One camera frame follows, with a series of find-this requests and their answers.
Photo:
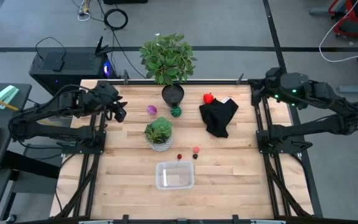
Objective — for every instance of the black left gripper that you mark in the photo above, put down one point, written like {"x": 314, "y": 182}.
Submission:
{"x": 107, "y": 93}

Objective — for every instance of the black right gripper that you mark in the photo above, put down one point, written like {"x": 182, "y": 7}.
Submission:
{"x": 267, "y": 84}

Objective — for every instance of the purple striped toy ball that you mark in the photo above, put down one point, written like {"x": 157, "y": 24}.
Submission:
{"x": 151, "y": 110}

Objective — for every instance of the red toy apple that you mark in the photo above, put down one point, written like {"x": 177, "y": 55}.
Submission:
{"x": 208, "y": 98}

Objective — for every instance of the green striped toy watermelon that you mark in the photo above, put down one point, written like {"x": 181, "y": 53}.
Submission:
{"x": 176, "y": 111}

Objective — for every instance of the dark red toy cherry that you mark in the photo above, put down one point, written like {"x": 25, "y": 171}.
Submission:
{"x": 179, "y": 156}

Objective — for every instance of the small pink toy fruit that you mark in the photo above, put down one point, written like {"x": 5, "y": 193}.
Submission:
{"x": 196, "y": 150}

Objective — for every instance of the small black toy berry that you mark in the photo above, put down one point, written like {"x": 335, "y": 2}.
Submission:
{"x": 195, "y": 156}

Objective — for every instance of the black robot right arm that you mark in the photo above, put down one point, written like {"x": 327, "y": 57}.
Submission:
{"x": 306, "y": 127}

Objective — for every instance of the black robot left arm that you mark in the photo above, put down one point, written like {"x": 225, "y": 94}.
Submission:
{"x": 48, "y": 132}

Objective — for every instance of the clear plastic tupperware container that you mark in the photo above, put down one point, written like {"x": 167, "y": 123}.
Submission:
{"x": 175, "y": 175}

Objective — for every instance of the succulent in white patterned pot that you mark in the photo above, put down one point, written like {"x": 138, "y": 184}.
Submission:
{"x": 160, "y": 129}

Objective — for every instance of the black cloth with white tag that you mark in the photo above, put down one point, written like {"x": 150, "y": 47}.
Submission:
{"x": 217, "y": 116}

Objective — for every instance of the leafy plant in black pot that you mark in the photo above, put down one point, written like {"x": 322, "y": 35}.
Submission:
{"x": 166, "y": 62}

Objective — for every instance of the black computer tower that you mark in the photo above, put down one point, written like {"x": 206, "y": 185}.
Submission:
{"x": 73, "y": 67}

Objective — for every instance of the black wifi antennas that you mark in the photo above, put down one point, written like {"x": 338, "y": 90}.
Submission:
{"x": 100, "y": 45}

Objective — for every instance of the small black box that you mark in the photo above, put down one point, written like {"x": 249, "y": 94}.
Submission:
{"x": 57, "y": 65}

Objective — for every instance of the red framed chair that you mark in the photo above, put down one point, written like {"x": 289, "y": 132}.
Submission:
{"x": 351, "y": 29}

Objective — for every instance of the mint green stapler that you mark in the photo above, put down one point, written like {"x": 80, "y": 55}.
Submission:
{"x": 6, "y": 93}

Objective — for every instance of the black aluminium table frame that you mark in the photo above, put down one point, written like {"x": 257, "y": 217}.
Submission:
{"x": 213, "y": 82}

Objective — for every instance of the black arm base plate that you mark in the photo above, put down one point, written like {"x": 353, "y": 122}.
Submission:
{"x": 261, "y": 149}
{"x": 82, "y": 151}

